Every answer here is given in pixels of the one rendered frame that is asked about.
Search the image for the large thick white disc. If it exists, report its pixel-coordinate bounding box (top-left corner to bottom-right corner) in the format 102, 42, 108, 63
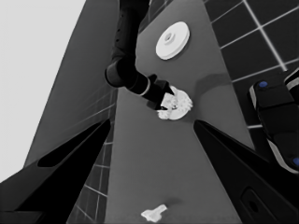
155, 21, 191, 61

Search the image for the dark robot body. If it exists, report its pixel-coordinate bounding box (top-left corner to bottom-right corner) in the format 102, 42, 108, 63
248, 66, 299, 175

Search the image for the white toothed gear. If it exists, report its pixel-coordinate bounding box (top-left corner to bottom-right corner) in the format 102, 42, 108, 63
157, 109, 172, 121
180, 96, 194, 112

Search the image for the small white T-shaped piece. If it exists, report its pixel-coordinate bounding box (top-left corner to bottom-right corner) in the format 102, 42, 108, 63
140, 203, 168, 223

